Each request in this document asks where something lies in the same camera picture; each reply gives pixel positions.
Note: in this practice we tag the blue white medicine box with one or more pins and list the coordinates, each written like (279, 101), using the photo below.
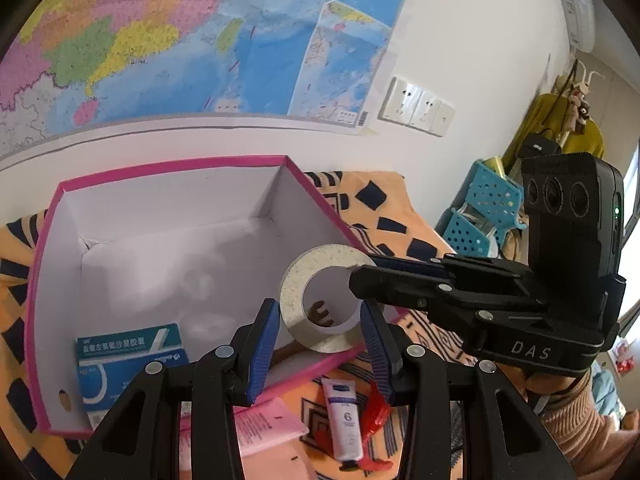
(102, 382)

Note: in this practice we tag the teal medicine box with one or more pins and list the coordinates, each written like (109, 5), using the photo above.
(161, 342)

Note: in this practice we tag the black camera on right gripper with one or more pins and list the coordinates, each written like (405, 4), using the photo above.
(574, 204)

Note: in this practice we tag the salmon pink tube white cap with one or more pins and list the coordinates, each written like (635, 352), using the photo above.
(287, 461)

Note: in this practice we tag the white hand cream tube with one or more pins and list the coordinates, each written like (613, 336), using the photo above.
(342, 407)

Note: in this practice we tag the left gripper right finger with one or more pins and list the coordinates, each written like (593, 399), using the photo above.
(502, 437)

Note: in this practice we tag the colourful wall map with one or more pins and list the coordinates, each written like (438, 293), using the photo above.
(82, 63)

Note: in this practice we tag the pink cardboard box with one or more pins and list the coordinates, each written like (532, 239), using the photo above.
(195, 242)

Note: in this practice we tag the yellow hanging garment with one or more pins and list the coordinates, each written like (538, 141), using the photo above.
(547, 116)

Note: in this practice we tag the white tape roll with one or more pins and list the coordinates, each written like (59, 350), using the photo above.
(300, 273)

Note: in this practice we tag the orange patterned tablecloth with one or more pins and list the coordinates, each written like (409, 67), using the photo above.
(377, 207)

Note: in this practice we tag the white wall socket panel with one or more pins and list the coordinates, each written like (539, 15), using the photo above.
(420, 109)

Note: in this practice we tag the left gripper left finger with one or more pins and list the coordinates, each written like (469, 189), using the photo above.
(139, 436)

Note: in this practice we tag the pink knit right sleeve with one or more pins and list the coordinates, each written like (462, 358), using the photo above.
(589, 441)

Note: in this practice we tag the blue perforated plastic rack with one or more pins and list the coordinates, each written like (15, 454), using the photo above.
(486, 208)

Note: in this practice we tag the light pink tube white cap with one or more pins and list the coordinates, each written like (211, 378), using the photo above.
(265, 426)

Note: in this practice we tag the brown wooden back scratcher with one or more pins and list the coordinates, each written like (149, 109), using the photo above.
(316, 314)

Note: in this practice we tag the red tassel ornament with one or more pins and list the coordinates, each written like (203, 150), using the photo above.
(373, 418)

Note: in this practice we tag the person right hand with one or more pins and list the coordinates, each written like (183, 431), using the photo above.
(559, 390)

